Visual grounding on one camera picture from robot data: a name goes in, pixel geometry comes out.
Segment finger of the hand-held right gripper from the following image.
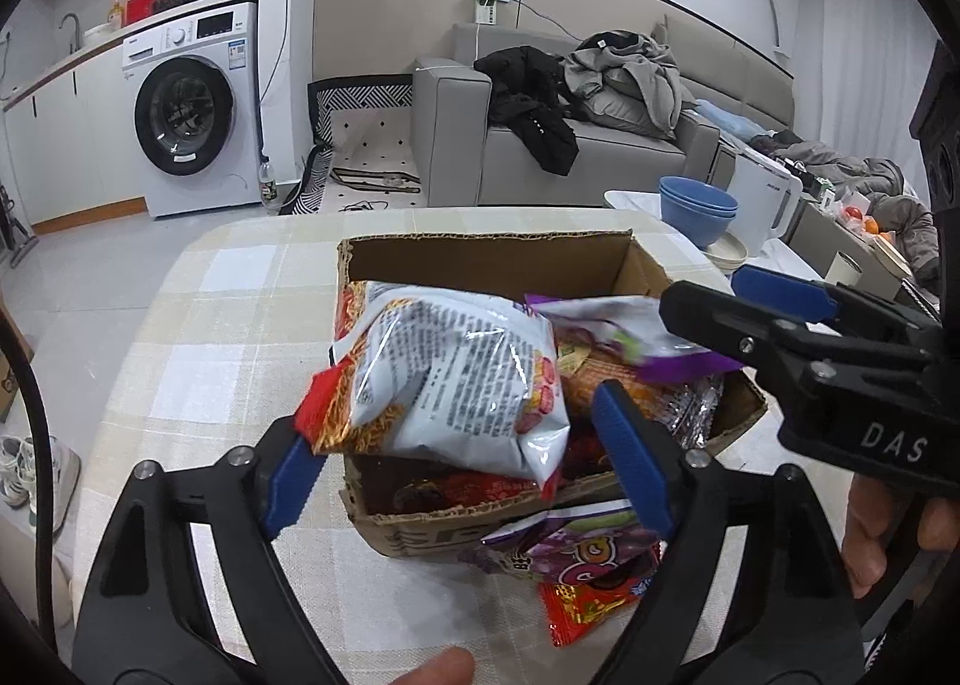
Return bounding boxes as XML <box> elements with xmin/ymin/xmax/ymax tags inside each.
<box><xmin>731</xmin><ymin>263</ymin><xmax>944</xmax><ymax>340</ymax></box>
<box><xmin>658</xmin><ymin>278</ymin><xmax>835</xmax><ymax>395</ymax></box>

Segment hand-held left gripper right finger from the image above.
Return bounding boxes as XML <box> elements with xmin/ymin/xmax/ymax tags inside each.
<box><xmin>589</xmin><ymin>379</ymin><xmax>867</xmax><ymax>685</ymax></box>

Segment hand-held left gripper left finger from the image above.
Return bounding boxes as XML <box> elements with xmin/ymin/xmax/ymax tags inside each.
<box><xmin>71</xmin><ymin>415</ymin><xmax>346</xmax><ymax>685</ymax></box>

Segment purple snack packet white back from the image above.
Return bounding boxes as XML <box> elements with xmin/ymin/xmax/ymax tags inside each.
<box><xmin>523</xmin><ymin>293</ymin><xmax>745</xmax><ymax>384</ymax></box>

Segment red cookie packet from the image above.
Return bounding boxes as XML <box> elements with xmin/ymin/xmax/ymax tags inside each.
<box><xmin>538</xmin><ymin>557</ymin><xmax>665</xmax><ymax>648</ymax></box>

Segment large white-red noodle snack packet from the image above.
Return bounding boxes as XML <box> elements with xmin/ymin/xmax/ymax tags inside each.
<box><xmin>292</xmin><ymin>278</ymin><xmax>572</xmax><ymax>504</ymax></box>

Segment brown cardboard box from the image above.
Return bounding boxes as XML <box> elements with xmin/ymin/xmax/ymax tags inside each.
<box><xmin>334</xmin><ymin>229</ymin><xmax>770</xmax><ymax>564</ymax></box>

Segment person's right hand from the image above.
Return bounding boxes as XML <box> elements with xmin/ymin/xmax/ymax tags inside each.
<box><xmin>840</xmin><ymin>481</ymin><xmax>960</xmax><ymax>600</ymax></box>

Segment person's left hand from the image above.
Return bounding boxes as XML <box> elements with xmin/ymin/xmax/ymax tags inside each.
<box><xmin>388</xmin><ymin>646</ymin><xmax>479</xmax><ymax>685</ymax></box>

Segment white marble table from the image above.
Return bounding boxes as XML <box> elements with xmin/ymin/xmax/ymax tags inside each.
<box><xmin>604</xmin><ymin>188</ymin><xmax>826</xmax><ymax>281</ymax></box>

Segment white cup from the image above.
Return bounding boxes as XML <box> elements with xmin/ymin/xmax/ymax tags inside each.
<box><xmin>823</xmin><ymin>251</ymin><xmax>863</xmax><ymax>290</ymax></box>

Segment beige coffee table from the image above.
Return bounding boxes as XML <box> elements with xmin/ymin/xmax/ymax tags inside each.
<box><xmin>791</xmin><ymin>201</ymin><xmax>912</xmax><ymax>304</ymax></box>

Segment white electric kettle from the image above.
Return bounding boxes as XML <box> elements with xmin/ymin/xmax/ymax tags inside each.
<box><xmin>726</xmin><ymin>149</ymin><xmax>803</xmax><ymax>259</ymax></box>

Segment blue bowl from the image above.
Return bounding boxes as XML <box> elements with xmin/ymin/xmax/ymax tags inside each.
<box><xmin>661</xmin><ymin>205</ymin><xmax>737</xmax><ymax>247</ymax></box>
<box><xmin>658</xmin><ymin>175</ymin><xmax>740</xmax><ymax>214</ymax></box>

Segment purple grape snack packet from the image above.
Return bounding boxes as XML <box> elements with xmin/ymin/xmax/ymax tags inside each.
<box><xmin>478</xmin><ymin>500</ymin><xmax>665</xmax><ymax>588</ymax></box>

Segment orange snack packet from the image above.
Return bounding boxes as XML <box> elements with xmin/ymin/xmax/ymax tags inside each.
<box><xmin>559</xmin><ymin>353</ymin><xmax>725</xmax><ymax>450</ymax></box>

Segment bag of oranges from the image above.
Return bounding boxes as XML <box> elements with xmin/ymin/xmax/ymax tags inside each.
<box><xmin>832</xmin><ymin>201</ymin><xmax>890</xmax><ymax>238</ymax></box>

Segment grey padded coat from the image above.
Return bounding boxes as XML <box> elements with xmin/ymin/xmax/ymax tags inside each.
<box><xmin>750</xmin><ymin>130</ymin><xmax>938</xmax><ymax>266</ymax></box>

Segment dark red snack packet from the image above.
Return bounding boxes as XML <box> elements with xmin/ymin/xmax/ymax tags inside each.
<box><xmin>390</xmin><ymin>467</ymin><xmax>556</xmax><ymax>515</ymax></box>

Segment checked beige tablecloth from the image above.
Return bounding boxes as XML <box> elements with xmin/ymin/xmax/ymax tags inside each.
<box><xmin>71</xmin><ymin>209</ymin><xmax>848</xmax><ymax>685</ymax></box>

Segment light blue cloth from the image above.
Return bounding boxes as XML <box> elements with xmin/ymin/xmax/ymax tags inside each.
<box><xmin>694</xmin><ymin>98</ymin><xmax>770</xmax><ymax>145</ymax></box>

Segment grey sofa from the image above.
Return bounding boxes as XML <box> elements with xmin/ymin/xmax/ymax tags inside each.
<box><xmin>411</xmin><ymin>14</ymin><xmax>796</xmax><ymax>208</ymax></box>

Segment white sneaker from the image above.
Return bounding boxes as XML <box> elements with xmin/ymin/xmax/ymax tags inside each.
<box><xmin>26</xmin><ymin>437</ymin><xmax>83</xmax><ymax>532</ymax></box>
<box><xmin>0</xmin><ymin>436</ymin><xmax>35</xmax><ymax>510</ymax></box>

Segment grey clothing pile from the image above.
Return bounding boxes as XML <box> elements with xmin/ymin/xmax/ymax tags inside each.
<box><xmin>564</xmin><ymin>29</ymin><xmax>698</xmax><ymax>140</ymax></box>

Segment white curtain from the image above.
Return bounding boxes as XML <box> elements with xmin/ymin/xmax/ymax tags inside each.
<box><xmin>795</xmin><ymin>0</ymin><xmax>938</xmax><ymax>154</ymax></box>

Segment black jacket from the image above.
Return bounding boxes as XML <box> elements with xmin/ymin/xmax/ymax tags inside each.
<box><xmin>474</xmin><ymin>45</ymin><xmax>580</xmax><ymax>178</ymax></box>

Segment cardboard box with print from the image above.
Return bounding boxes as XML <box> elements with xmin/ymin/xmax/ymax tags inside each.
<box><xmin>0</xmin><ymin>302</ymin><xmax>37</xmax><ymax>423</ymax></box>

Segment black-white patterned mat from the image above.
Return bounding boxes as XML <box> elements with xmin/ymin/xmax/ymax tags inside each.
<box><xmin>281</xmin><ymin>76</ymin><xmax>425</xmax><ymax>217</ymax></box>

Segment white washing machine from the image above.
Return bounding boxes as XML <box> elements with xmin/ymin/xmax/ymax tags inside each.
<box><xmin>122</xmin><ymin>1</ymin><xmax>265</xmax><ymax>220</ymax></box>

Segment stick vacuum cleaner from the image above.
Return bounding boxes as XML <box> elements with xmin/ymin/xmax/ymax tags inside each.
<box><xmin>0</xmin><ymin>184</ymin><xmax>38</xmax><ymax>268</ymax></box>

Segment white lower kitchen cabinets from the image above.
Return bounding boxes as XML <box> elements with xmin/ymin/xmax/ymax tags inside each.
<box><xmin>0</xmin><ymin>36</ymin><xmax>151</xmax><ymax>236</ymax></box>

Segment black cable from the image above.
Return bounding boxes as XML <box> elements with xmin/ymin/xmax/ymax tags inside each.
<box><xmin>0</xmin><ymin>310</ymin><xmax>65</xmax><ymax>685</ymax></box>

